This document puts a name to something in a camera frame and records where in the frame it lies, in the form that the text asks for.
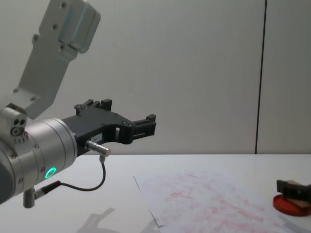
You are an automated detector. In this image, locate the thin dark gripper cable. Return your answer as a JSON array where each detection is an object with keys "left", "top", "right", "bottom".
[{"left": 34, "top": 140, "right": 112, "bottom": 195}]

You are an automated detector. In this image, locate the wooden stamp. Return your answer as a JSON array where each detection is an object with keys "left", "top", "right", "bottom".
[{"left": 286, "top": 179, "right": 310, "bottom": 210}]

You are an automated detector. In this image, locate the white paper with red marks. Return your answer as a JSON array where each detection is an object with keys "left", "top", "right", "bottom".
[{"left": 133, "top": 169, "right": 294, "bottom": 233}]

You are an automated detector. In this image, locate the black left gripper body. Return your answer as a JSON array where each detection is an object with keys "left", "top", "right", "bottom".
[{"left": 60, "top": 110, "right": 133, "bottom": 156}]

